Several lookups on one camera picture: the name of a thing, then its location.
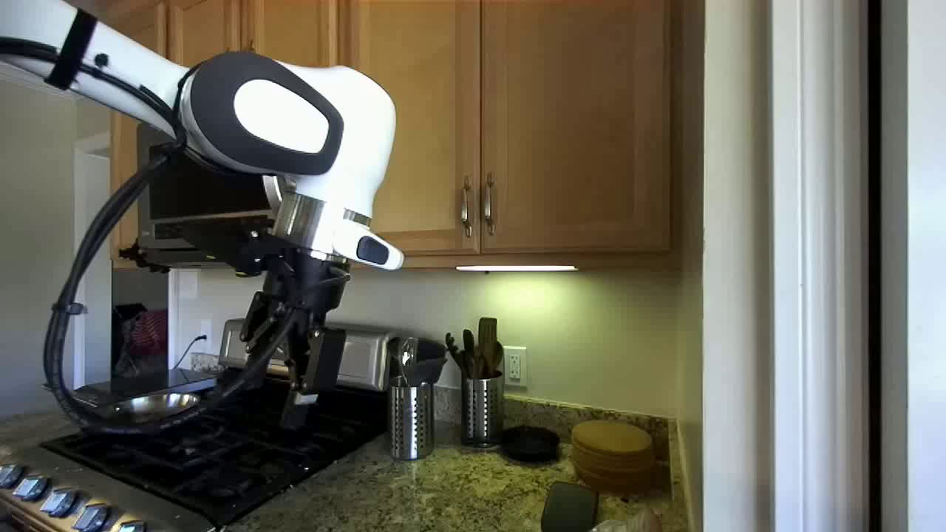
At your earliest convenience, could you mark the ribbed steel utensil holder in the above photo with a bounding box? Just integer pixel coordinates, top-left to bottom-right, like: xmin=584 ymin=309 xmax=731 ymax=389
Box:
xmin=386 ymin=381 xmax=436 ymax=463
xmin=457 ymin=373 xmax=507 ymax=445

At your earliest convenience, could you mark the small wooden cupboard door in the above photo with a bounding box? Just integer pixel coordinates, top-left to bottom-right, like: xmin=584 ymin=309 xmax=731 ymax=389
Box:
xmin=165 ymin=0 xmax=243 ymax=67
xmin=240 ymin=0 xmax=340 ymax=71

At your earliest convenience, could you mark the stainless steel microwave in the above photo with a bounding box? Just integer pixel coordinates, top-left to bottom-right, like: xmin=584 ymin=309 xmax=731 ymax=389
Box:
xmin=132 ymin=126 xmax=286 ymax=266

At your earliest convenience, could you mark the wooden cupboard frame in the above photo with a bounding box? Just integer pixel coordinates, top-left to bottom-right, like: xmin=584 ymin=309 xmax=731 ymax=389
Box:
xmin=110 ymin=0 xmax=685 ymax=275

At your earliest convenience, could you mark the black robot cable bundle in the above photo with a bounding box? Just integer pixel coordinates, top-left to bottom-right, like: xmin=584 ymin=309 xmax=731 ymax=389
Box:
xmin=40 ymin=144 xmax=299 ymax=436

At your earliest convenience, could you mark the stainless steel toaster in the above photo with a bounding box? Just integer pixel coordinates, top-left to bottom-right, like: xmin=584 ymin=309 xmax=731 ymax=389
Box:
xmin=216 ymin=316 xmax=401 ymax=392

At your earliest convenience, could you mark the metal cupboard door handle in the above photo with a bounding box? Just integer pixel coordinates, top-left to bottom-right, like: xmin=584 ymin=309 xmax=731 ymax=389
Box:
xmin=478 ymin=175 xmax=500 ymax=235
xmin=454 ymin=176 xmax=476 ymax=235

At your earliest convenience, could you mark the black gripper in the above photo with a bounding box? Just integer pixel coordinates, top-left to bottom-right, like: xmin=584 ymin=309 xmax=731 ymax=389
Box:
xmin=262 ymin=254 xmax=351 ymax=433

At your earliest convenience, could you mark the black round dish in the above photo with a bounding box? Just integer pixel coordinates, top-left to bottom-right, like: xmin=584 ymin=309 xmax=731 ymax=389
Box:
xmin=497 ymin=421 xmax=564 ymax=467

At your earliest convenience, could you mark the white wall outlet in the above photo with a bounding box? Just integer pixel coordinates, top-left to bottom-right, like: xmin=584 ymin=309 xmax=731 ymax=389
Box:
xmin=191 ymin=316 xmax=218 ymax=359
xmin=502 ymin=343 xmax=531 ymax=389

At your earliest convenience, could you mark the dark silicone pad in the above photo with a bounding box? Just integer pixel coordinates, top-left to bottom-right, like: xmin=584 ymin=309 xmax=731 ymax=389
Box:
xmin=538 ymin=479 xmax=602 ymax=532

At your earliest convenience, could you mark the black plastic ladle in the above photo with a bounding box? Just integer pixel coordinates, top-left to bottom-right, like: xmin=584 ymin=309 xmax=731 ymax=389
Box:
xmin=411 ymin=336 xmax=448 ymax=389

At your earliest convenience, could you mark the white door frame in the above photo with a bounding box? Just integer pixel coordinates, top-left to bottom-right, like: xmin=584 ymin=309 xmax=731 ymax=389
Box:
xmin=700 ymin=0 xmax=886 ymax=532

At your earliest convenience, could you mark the silver frying pan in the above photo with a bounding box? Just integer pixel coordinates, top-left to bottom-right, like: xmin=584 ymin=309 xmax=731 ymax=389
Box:
xmin=99 ymin=387 xmax=207 ymax=429

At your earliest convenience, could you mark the wooden spatula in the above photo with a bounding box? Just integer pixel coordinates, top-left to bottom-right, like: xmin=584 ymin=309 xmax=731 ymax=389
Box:
xmin=476 ymin=316 xmax=506 ymax=381

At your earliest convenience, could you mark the silver metal ladle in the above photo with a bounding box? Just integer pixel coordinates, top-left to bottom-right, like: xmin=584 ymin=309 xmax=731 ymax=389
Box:
xmin=389 ymin=333 xmax=419 ymax=389

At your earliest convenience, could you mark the black kitchen utensil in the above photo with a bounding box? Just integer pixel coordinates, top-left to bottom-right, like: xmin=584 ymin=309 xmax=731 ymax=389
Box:
xmin=441 ymin=328 xmax=481 ymax=381

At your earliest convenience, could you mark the under cabinet light strip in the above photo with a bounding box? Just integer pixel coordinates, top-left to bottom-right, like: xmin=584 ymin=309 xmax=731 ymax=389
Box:
xmin=453 ymin=260 xmax=578 ymax=275

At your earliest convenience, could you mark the stainless steel gas stove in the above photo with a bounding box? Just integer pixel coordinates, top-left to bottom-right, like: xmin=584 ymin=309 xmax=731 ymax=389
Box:
xmin=0 ymin=378 xmax=394 ymax=532

